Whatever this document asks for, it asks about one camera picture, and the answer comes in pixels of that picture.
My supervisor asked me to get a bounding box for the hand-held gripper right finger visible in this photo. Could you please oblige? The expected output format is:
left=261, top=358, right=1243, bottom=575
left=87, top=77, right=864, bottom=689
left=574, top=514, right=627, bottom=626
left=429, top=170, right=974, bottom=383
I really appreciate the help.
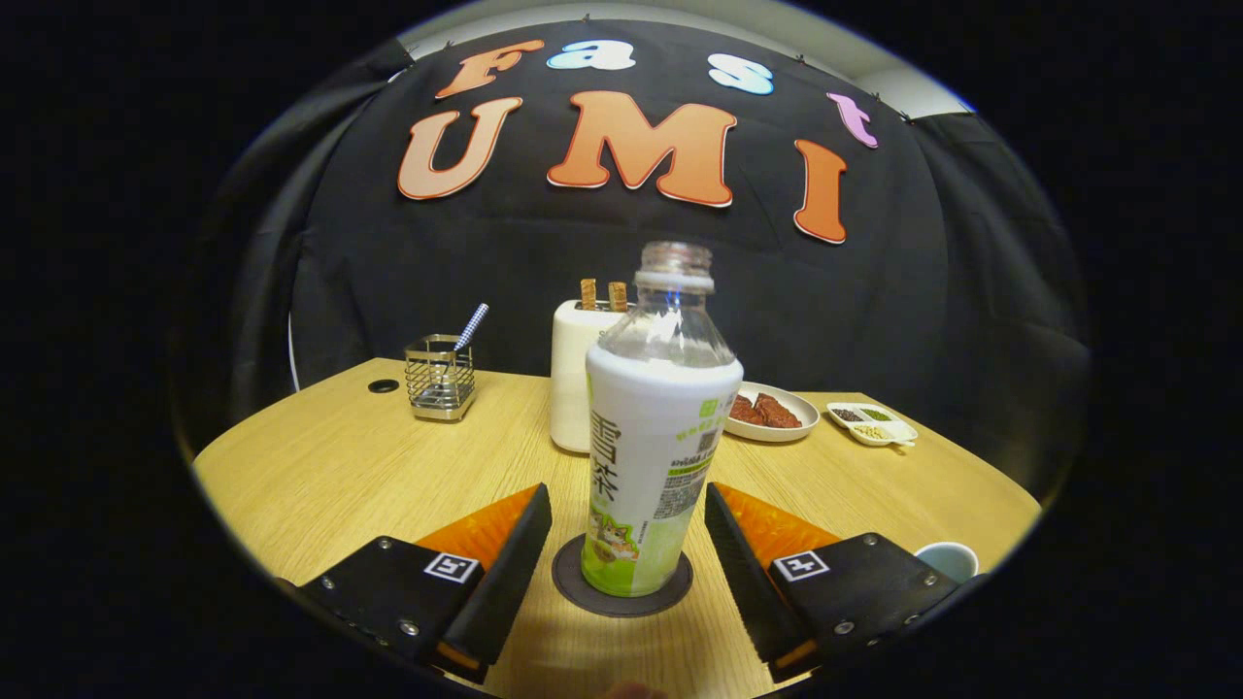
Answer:
left=705, top=483, right=967, bottom=683

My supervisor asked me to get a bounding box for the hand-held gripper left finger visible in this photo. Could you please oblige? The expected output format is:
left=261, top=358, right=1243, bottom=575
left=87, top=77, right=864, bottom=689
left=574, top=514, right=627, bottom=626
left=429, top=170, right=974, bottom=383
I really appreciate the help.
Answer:
left=296, top=483, right=553, bottom=685

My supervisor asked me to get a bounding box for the dark brown round coaster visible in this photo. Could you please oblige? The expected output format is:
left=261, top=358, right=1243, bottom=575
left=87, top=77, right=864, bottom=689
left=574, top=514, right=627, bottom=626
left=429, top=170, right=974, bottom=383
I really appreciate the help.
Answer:
left=552, top=533, right=694, bottom=618

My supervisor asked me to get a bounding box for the white green label juice bottle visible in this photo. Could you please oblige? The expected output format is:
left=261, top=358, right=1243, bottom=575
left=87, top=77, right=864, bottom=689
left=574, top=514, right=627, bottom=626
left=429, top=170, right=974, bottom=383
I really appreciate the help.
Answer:
left=581, top=241, right=745, bottom=598

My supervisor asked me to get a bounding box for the white cup with blue inside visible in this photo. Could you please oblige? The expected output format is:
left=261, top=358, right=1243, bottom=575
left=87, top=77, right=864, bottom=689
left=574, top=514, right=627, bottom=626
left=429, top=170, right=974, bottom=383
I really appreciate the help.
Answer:
left=915, top=541, right=980, bottom=584

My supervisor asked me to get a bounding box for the white oval plate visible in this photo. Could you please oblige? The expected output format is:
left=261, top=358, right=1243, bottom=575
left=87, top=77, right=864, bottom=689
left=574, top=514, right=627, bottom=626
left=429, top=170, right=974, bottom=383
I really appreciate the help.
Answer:
left=723, top=382, right=821, bottom=444

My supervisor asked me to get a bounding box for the white divided spice dish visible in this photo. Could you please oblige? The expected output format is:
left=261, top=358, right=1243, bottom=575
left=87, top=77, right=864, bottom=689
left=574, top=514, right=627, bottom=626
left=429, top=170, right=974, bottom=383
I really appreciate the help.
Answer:
left=826, top=401, right=919, bottom=449

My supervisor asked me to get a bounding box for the white toaster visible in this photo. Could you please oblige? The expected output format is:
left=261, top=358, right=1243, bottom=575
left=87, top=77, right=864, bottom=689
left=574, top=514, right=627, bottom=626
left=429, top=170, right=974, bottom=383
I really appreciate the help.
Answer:
left=549, top=299, right=632, bottom=454

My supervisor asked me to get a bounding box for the wooden table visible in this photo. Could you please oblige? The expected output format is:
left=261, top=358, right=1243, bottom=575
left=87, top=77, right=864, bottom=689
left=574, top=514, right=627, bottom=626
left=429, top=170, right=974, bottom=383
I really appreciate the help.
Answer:
left=192, top=357, right=1043, bottom=699

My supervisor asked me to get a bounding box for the striped straw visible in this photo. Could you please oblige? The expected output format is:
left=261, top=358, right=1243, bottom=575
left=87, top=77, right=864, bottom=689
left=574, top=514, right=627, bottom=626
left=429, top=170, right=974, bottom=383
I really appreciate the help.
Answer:
left=452, top=303, right=489, bottom=355

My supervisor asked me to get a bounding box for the metal wire mesh holder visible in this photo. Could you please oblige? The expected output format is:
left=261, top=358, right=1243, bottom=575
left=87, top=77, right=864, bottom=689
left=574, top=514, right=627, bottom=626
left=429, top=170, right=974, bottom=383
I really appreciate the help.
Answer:
left=404, top=334, right=477, bottom=422

